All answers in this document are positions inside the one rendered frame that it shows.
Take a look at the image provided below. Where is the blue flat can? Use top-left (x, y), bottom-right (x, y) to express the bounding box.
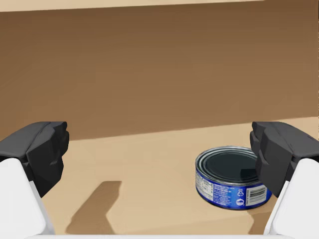
top-left (195, 146), bottom-right (273, 211)

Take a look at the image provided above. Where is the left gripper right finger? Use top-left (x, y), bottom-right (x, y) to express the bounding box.
top-left (249, 121), bottom-right (319, 236)

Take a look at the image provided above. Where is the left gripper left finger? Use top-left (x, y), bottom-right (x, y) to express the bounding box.
top-left (0, 121), bottom-right (70, 236)

